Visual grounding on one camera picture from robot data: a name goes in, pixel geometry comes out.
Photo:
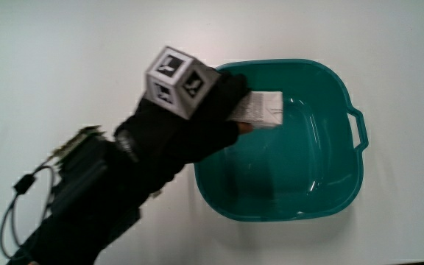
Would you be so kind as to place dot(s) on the person's left hand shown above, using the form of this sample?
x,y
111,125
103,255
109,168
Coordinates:
x,y
175,121

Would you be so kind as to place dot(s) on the black forearm electronics module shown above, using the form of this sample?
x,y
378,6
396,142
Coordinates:
x,y
79,154

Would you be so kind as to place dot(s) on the person's left forearm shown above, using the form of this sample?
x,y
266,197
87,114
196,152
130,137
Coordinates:
x,y
87,213

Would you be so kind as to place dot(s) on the green plastic plate basin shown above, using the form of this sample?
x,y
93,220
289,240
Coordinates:
x,y
289,165

